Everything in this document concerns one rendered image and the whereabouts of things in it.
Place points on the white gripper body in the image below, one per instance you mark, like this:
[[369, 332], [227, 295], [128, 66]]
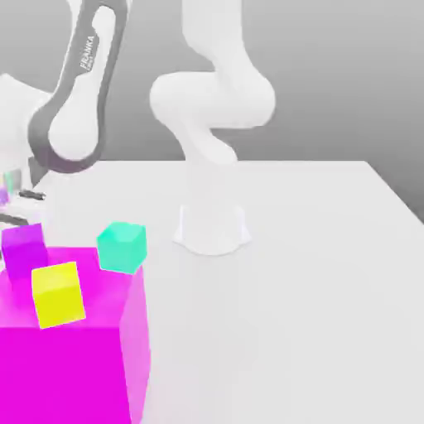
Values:
[[31, 212]]

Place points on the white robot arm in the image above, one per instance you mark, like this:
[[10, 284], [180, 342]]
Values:
[[212, 99]]

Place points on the small purple cube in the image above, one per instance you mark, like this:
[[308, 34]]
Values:
[[23, 251]]

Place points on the small yellow cube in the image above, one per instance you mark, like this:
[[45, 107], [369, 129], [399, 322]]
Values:
[[58, 294]]

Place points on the small teal cube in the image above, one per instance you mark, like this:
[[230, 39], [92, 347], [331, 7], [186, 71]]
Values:
[[121, 246]]

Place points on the large magenta box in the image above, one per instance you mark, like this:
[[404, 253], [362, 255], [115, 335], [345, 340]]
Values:
[[63, 374]]

